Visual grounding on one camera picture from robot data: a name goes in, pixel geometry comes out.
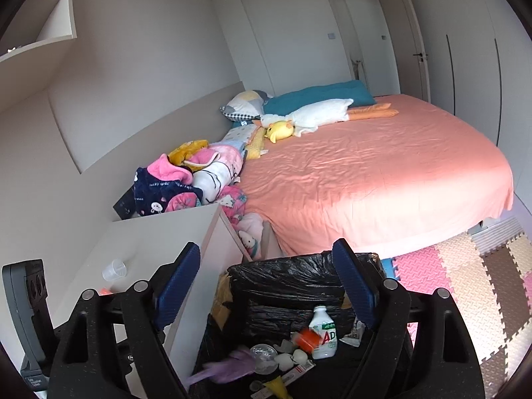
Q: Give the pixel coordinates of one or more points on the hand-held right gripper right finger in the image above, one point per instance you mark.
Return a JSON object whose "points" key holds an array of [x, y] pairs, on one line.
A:
{"points": [[353, 282]]}

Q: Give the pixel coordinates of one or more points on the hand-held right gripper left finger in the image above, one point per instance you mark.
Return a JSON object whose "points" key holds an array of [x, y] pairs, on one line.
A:
{"points": [[178, 282]]}

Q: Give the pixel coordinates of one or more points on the cardboard box bin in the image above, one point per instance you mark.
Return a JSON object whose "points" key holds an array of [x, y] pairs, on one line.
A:
{"points": [[222, 295]]}

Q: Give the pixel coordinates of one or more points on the white snack wrapper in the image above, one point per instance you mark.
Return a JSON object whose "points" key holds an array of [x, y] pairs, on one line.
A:
{"points": [[353, 334]]}

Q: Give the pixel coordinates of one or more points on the white bottle green label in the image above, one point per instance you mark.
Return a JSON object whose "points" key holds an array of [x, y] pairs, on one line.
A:
{"points": [[324, 336]]}

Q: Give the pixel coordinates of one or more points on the black-lined cardboard trash bin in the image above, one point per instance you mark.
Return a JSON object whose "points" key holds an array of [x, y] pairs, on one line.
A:
{"points": [[282, 291]]}

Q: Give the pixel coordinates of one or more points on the purple paper flower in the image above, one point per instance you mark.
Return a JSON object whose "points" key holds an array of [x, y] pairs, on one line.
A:
{"points": [[232, 365]]}

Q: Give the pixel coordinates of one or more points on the white stick packet red print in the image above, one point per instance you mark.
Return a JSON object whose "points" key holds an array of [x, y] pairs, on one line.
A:
{"points": [[299, 370]]}

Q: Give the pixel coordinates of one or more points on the clear plastic cup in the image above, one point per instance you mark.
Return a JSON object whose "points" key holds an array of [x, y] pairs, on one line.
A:
{"points": [[264, 357], [113, 271]]}

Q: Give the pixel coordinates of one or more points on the yellow wrapper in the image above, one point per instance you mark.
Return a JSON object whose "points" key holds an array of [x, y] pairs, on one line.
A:
{"points": [[278, 388]]}

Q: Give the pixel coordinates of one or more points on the white nightstand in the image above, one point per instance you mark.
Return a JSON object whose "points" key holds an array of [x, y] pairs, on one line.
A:
{"points": [[166, 232]]}

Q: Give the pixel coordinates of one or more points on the white pink plush toy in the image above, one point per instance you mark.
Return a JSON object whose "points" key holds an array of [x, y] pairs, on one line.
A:
{"points": [[249, 237]]}

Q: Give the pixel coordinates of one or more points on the black flat panel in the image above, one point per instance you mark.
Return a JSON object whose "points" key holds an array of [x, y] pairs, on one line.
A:
{"points": [[124, 208]]}

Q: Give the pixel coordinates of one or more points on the navy pink fleece garment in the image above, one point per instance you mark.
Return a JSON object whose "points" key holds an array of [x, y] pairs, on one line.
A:
{"points": [[151, 193]]}

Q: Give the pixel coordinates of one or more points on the foam puzzle floor mat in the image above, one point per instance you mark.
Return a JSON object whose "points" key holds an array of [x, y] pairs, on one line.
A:
{"points": [[457, 278]]}

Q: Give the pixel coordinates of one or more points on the bed with pink sheet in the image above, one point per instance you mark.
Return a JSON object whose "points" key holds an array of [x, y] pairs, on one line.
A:
{"points": [[374, 174]]}

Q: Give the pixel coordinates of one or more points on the white pink cartoon blanket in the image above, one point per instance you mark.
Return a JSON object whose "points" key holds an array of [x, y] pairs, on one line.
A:
{"points": [[216, 174]]}

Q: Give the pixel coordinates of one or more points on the yellow fleece garment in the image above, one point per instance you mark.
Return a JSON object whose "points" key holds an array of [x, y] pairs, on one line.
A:
{"points": [[187, 151]]}

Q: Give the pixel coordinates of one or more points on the grey headboard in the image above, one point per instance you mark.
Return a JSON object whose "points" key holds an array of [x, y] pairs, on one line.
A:
{"points": [[145, 133]]}

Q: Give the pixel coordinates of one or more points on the yellow dotted long pillow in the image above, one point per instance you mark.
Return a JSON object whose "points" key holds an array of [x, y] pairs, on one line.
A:
{"points": [[254, 145]]}

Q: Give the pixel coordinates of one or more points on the light patterned pillow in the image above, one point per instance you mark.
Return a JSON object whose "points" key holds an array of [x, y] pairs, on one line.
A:
{"points": [[237, 135]]}

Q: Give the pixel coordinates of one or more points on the yellow duck plush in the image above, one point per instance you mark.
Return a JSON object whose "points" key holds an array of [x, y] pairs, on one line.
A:
{"points": [[279, 131]]}

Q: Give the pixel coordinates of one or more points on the white goose plush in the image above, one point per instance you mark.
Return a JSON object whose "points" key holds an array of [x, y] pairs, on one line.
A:
{"points": [[320, 114]]}

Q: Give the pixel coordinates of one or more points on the grey yellow patchwork pillow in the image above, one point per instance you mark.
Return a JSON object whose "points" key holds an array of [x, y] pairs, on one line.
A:
{"points": [[245, 106]]}

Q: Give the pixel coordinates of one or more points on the teal pillow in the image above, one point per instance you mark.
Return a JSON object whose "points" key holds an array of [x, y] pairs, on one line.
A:
{"points": [[324, 91]]}

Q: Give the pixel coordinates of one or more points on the white door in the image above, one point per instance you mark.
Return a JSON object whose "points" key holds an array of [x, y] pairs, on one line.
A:
{"points": [[411, 29]]}

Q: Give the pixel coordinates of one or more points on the white wardrobe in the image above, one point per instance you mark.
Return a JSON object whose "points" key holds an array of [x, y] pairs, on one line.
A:
{"points": [[469, 50]]}

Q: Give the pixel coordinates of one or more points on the white wall shelf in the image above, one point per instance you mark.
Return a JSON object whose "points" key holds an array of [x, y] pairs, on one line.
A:
{"points": [[50, 16]]}

